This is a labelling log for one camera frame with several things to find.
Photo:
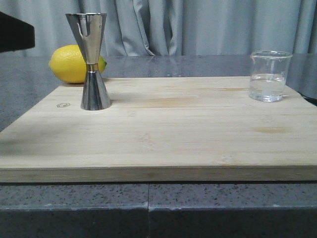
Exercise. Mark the yellow lemon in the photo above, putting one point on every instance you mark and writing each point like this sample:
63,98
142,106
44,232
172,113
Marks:
67,64

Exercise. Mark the grey curtain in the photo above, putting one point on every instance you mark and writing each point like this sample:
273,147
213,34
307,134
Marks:
175,27

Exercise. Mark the clear glass beaker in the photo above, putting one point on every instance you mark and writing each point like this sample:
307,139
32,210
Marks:
269,74

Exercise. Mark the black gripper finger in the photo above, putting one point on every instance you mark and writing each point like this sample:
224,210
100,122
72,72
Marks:
15,34

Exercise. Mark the steel double jigger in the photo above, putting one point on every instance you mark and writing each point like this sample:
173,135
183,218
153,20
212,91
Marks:
88,31

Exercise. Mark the wooden cutting board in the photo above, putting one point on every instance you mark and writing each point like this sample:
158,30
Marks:
163,129

